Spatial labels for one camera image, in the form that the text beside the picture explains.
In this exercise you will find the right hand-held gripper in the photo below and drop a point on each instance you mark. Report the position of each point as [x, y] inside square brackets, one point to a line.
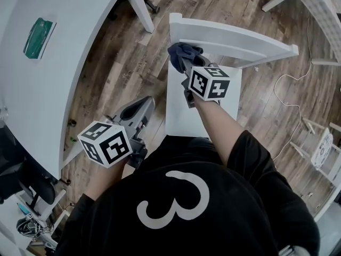
[207, 84]

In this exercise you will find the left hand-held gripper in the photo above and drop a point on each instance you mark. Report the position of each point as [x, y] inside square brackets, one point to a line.
[106, 145]

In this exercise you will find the dark blue wiping cloth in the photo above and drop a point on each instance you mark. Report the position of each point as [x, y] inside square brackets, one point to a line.
[181, 53]

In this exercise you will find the person's left forearm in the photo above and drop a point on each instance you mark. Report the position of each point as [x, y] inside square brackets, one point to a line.
[106, 180]

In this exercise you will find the person's right forearm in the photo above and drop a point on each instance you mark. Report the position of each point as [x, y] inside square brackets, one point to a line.
[215, 127]

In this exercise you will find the small white wooden chair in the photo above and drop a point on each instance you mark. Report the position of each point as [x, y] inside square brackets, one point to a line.
[306, 148]

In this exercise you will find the white curved desk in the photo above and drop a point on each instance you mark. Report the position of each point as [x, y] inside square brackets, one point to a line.
[40, 89]

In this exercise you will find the green and white box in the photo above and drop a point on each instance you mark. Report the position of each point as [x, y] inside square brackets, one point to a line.
[38, 40]

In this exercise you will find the table with checkered cloth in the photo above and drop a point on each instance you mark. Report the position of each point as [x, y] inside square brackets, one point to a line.
[319, 15]

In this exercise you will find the black printed t-shirt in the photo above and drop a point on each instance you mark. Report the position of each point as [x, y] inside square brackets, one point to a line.
[239, 223]

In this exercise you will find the patterned round cushion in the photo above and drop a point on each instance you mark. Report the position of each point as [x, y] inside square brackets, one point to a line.
[323, 149]

